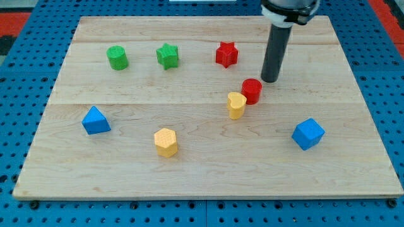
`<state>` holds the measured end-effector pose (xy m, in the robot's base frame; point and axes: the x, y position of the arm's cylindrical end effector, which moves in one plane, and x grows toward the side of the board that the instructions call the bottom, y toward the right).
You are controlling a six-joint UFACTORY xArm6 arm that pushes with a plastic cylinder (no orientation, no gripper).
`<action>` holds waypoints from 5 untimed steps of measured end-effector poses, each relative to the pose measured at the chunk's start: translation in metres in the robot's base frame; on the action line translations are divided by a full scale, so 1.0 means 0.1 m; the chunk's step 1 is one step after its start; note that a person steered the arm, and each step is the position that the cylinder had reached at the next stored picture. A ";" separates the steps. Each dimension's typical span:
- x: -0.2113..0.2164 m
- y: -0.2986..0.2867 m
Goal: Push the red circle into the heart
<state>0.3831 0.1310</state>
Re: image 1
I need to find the red cylinder block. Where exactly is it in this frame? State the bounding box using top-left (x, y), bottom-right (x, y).
top-left (241, 78), bottom-right (262, 105)

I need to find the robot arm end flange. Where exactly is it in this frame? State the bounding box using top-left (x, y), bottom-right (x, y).
top-left (261, 0), bottom-right (321, 28)

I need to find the yellow heart block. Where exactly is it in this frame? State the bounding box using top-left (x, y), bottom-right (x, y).
top-left (227, 92), bottom-right (247, 120)

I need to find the yellow hexagon block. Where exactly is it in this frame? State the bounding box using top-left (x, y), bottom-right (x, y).
top-left (154, 128), bottom-right (178, 158)

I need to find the wooden board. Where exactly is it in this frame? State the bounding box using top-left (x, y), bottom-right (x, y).
top-left (13, 16), bottom-right (403, 201)

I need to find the red star block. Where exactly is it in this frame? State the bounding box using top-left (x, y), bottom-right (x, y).
top-left (215, 42), bottom-right (239, 68)

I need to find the green star block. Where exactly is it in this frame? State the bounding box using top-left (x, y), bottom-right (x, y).
top-left (156, 43), bottom-right (179, 70)

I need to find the green cylinder block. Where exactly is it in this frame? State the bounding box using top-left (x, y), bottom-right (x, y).
top-left (106, 45), bottom-right (129, 71)

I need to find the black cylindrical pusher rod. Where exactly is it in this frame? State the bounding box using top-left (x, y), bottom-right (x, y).
top-left (261, 25), bottom-right (292, 83)

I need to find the blue cube block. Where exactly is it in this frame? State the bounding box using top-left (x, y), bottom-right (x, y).
top-left (292, 118), bottom-right (325, 151)

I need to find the blue triangle block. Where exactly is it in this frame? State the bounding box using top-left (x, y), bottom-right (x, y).
top-left (81, 106), bottom-right (111, 135)

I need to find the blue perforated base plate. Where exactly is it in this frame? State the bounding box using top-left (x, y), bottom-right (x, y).
top-left (1, 1), bottom-right (403, 226)

